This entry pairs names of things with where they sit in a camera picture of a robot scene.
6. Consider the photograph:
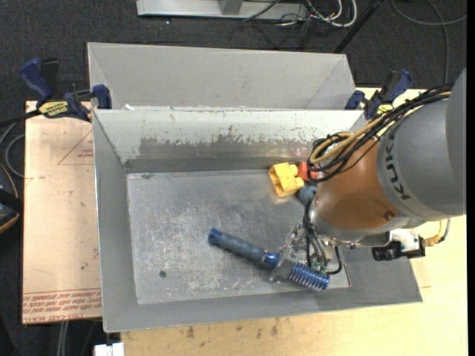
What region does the brown cardboard board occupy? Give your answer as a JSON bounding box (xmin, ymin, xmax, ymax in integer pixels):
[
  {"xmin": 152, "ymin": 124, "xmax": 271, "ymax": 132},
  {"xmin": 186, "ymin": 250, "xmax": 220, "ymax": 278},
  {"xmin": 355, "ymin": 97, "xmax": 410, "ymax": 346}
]
[{"xmin": 22, "ymin": 100, "xmax": 103, "ymax": 326}]

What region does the grey metal bin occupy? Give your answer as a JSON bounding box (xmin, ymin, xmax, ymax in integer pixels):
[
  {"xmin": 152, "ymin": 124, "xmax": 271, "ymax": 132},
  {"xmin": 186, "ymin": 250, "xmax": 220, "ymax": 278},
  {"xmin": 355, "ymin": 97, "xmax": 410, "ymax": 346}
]
[{"xmin": 87, "ymin": 42, "xmax": 424, "ymax": 334}]

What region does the red toy block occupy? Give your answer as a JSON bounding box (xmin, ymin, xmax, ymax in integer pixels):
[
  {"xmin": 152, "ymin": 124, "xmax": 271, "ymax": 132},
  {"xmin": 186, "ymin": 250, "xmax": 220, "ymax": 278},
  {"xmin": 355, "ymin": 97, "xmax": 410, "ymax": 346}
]
[{"xmin": 296, "ymin": 161, "xmax": 319, "ymax": 183}]

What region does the black cylinder on white bracket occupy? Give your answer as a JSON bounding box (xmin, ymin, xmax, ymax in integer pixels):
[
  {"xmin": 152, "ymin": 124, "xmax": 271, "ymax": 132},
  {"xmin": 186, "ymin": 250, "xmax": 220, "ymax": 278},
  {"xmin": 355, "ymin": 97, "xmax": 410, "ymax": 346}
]
[{"xmin": 371, "ymin": 228, "xmax": 426, "ymax": 263}]

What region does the yellow toy block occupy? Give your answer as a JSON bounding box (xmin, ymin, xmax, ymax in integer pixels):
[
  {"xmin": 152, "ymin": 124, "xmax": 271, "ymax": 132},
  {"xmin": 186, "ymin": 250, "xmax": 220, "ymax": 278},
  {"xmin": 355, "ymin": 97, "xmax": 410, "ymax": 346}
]
[{"xmin": 268, "ymin": 162, "xmax": 306, "ymax": 199}]

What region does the blue and grey handled tool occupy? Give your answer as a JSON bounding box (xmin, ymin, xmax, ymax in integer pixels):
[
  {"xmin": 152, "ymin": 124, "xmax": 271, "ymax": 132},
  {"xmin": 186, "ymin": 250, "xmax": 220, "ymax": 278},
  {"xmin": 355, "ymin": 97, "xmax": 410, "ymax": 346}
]
[{"xmin": 207, "ymin": 227, "xmax": 331, "ymax": 292}]

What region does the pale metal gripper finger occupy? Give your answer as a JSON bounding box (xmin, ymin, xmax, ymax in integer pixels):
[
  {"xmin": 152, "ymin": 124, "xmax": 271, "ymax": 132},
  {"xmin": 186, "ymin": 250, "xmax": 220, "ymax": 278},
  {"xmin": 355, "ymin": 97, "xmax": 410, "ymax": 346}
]
[
  {"xmin": 287, "ymin": 222, "xmax": 307, "ymax": 245},
  {"xmin": 278, "ymin": 243, "xmax": 301, "ymax": 265}
]

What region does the grey-blue small lump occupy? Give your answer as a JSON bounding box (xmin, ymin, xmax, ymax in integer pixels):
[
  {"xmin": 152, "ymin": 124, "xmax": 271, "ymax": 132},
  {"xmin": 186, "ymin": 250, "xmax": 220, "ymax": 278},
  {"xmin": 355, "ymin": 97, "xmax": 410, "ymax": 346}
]
[{"xmin": 298, "ymin": 185, "xmax": 318, "ymax": 205}]

